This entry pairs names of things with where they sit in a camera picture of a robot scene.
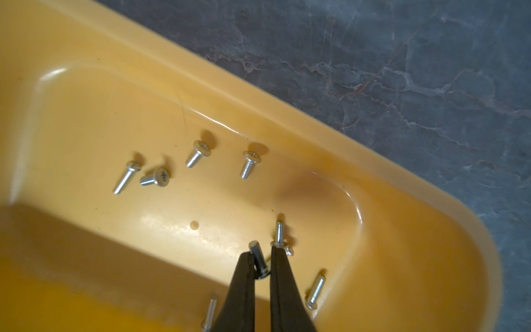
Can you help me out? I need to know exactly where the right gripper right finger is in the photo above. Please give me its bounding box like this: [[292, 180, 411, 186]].
[[270, 247, 317, 332]]

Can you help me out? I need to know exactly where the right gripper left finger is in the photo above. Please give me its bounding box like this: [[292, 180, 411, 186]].
[[211, 252, 256, 332]]

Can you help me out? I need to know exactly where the small metal screw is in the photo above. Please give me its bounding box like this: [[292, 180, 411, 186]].
[[185, 140, 212, 168], [140, 167, 170, 187], [270, 221, 294, 256], [113, 160, 142, 194], [240, 150, 261, 179], [249, 240, 270, 280], [305, 273, 326, 311], [201, 296, 218, 332]]

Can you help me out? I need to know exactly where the yellow plastic storage box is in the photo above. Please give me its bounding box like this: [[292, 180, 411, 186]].
[[1, 1, 502, 331]]

